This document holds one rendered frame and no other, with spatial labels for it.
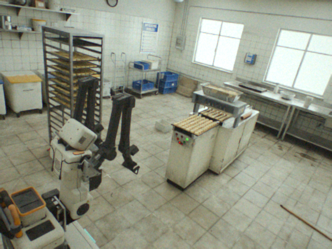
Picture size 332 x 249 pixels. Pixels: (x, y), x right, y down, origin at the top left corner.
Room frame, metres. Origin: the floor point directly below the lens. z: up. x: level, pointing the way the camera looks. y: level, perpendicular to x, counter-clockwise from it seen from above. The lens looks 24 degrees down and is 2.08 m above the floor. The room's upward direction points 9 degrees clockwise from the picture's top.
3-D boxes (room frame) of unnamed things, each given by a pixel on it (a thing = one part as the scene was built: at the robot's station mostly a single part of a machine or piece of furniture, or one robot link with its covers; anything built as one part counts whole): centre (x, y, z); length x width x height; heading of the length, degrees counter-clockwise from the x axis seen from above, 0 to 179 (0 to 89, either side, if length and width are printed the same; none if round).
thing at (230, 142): (3.70, -0.98, 0.42); 1.28 x 0.72 x 0.84; 146
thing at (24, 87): (4.25, 2.92, 0.38); 0.64 x 0.54 x 0.77; 52
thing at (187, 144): (2.59, -0.23, 0.77); 0.24 x 0.04 x 0.14; 56
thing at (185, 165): (2.89, -0.43, 0.45); 0.70 x 0.34 x 0.90; 146
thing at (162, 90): (7.32, 0.19, 0.10); 0.60 x 0.40 x 0.20; 139
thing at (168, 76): (7.32, 0.19, 0.50); 0.60 x 0.40 x 0.20; 143
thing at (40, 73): (4.76, 2.51, 0.38); 0.64 x 0.54 x 0.77; 50
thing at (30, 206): (1.10, 0.80, 0.87); 0.23 x 0.15 x 0.11; 51
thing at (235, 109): (3.30, -0.72, 1.01); 0.72 x 0.33 x 0.34; 56
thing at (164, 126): (4.44, 0.05, 0.08); 0.30 x 0.22 x 0.16; 49
